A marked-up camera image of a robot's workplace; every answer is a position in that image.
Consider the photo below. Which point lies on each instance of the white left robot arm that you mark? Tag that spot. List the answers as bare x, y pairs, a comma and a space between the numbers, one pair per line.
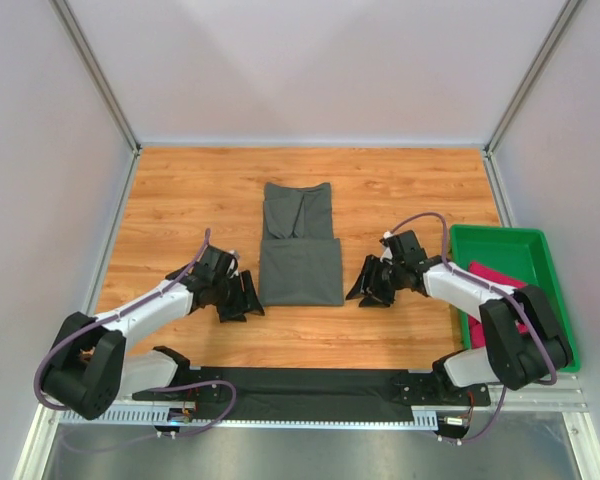
89, 365

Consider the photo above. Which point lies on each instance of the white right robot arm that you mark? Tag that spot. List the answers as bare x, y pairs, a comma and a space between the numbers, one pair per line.
525, 342

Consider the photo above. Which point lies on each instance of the right aluminium corner post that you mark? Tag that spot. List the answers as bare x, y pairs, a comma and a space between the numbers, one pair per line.
558, 29

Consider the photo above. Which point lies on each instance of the grey t-shirt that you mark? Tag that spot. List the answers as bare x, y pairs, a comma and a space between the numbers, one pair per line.
300, 260

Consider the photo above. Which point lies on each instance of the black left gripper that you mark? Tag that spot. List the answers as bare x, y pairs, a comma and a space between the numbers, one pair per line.
248, 298

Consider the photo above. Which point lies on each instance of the green plastic tray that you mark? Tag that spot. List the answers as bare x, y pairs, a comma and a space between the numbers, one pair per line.
521, 254

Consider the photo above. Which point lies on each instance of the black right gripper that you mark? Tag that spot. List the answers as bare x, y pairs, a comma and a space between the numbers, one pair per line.
365, 284

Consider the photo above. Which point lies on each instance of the left aluminium corner post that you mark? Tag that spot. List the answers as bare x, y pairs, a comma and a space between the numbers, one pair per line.
71, 24

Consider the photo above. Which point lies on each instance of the aluminium corner post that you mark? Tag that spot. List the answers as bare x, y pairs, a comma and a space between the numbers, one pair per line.
558, 29
71, 24

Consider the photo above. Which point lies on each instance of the aluminium frame rail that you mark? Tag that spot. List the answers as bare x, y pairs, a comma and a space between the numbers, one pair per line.
214, 395

